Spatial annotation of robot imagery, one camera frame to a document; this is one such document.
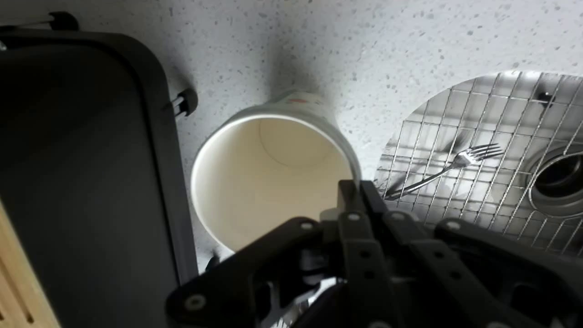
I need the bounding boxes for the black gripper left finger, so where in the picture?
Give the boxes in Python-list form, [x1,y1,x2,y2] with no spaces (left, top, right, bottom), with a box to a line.
[165,179,391,328]

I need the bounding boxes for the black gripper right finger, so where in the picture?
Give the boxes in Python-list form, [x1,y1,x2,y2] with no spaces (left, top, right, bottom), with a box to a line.
[360,179,583,328]

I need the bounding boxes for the white paper cup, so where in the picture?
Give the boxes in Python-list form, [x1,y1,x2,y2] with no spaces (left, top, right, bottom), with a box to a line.
[189,90,364,259]

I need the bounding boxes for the metal sink bottom grid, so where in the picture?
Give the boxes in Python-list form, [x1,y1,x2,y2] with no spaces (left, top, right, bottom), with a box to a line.
[373,70,583,256]

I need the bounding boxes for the metal fork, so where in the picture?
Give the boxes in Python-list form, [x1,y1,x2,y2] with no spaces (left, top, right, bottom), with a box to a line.
[384,141,504,203]

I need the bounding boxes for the stainless steel sink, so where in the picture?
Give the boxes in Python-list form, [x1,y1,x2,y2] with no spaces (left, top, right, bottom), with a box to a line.
[369,68,583,261]

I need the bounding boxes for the black utensil caddy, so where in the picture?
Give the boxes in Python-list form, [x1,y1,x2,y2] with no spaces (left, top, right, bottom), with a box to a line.
[0,10,200,328]

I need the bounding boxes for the wooden knife block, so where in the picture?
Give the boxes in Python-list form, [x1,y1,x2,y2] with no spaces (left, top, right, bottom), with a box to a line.
[0,203,61,328]

